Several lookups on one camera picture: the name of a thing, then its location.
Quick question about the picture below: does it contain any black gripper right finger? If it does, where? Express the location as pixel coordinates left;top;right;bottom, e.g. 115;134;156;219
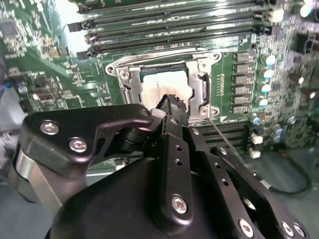
174;97;312;239

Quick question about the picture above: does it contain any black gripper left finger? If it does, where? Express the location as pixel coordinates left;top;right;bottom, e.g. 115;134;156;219
8;93;196;226

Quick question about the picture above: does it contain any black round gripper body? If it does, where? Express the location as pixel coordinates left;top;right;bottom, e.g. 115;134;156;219
43;158;237;239

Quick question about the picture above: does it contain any thin metal locking lever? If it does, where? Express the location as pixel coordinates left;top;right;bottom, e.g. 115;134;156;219
208;117;241;156

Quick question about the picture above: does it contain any metal socket cover frame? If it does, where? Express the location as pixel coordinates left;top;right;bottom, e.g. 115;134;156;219
116;56;215;123

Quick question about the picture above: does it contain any silver square CPU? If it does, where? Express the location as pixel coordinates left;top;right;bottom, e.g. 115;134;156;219
139;65;194;112

